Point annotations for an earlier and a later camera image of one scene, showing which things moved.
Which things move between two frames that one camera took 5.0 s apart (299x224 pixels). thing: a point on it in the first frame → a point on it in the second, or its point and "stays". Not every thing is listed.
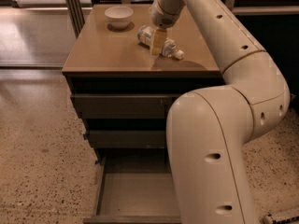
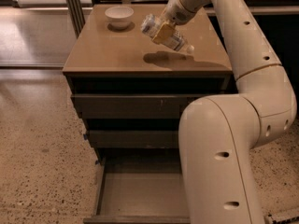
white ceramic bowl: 119,16 stays
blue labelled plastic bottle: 145,37 → 150,25
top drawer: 123,106 stays
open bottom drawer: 135,190 stays
